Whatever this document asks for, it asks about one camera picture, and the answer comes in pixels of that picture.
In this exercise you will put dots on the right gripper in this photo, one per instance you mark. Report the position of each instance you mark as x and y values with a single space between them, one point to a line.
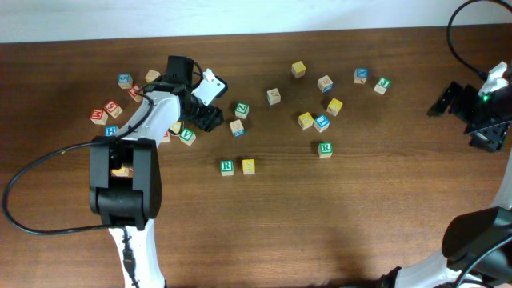
488 138

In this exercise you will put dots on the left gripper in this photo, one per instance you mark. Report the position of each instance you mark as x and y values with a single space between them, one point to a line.
210 116

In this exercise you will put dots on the green r block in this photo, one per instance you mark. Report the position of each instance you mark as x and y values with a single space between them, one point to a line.
227 168
325 149

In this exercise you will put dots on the yellow S block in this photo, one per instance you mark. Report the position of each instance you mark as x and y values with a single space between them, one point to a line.
248 166

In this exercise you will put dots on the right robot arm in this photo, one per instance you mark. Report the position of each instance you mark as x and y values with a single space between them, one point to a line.
476 247

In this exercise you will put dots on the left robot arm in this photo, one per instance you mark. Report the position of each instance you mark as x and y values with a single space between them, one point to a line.
125 179

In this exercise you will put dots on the yellow block near A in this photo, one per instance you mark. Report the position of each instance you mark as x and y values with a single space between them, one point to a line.
176 128

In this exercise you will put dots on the green V block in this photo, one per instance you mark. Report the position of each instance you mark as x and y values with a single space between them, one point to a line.
187 136

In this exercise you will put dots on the plain wood yellow-side block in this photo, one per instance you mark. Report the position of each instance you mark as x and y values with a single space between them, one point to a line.
152 76

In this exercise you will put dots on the green Z block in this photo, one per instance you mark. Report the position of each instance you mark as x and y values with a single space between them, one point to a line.
242 110

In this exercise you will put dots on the wood block blue side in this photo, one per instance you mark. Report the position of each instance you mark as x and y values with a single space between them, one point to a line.
237 128

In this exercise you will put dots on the red A block lower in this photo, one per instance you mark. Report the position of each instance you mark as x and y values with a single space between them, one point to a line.
166 137

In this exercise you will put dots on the red a block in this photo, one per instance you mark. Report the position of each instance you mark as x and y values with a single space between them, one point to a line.
133 92
166 137

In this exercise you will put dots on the red A block upper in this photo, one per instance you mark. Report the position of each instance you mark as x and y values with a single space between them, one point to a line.
133 92

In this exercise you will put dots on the blue S block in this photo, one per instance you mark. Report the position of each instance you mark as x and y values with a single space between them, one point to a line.
125 81

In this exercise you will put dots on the plain white wood block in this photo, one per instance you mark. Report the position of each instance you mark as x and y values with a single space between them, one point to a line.
273 96

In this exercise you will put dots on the red 9 block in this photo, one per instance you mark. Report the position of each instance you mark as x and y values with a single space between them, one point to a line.
113 109

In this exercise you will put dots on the blue H block upper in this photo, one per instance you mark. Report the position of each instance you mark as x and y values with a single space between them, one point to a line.
110 131

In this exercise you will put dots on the red M block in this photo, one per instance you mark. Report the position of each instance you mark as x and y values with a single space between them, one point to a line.
99 117

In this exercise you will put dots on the yellow block top right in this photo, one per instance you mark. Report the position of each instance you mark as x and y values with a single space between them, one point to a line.
298 69

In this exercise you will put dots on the green J block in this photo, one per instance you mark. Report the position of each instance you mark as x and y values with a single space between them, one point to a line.
382 85

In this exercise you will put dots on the yellow block bottom left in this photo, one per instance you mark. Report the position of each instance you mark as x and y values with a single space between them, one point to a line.
121 172

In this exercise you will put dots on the yellow block lower right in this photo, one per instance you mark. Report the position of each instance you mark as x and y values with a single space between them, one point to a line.
305 120

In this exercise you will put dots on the blue picture block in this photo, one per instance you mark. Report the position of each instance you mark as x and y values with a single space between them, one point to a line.
321 123

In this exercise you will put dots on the wood block blue-side right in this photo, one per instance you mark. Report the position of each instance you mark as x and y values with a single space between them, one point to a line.
325 84

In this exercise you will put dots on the blue X block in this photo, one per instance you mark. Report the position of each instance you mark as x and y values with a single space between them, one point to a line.
360 75

